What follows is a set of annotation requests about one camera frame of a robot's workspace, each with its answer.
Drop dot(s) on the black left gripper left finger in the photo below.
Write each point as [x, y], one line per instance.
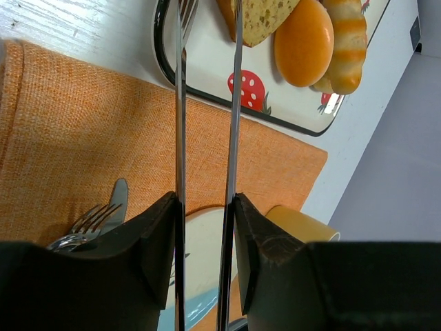
[118, 281]

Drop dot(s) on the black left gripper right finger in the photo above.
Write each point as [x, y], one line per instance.
[286, 284]

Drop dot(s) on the speckled toast bread slice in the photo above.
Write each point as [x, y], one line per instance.
[261, 18]

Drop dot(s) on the striped croissant bread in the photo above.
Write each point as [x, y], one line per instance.
[350, 45]

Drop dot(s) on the yellow mug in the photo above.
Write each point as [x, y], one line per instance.
[301, 226]

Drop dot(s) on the silver fork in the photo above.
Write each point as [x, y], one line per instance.
[90, 223]

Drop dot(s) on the silver table knife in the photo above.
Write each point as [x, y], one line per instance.
[118, 201]

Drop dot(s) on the silver spoon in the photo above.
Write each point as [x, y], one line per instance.
[67, 242]

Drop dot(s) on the white and blue plate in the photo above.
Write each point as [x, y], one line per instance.
[203, 236]

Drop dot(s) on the orange cloth placemat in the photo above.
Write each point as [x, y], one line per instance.
[70, 129]

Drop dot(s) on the orange oval bun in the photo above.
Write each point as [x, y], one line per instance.
[304, 44]

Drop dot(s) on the black corner label right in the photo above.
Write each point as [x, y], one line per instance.
[415, 35]

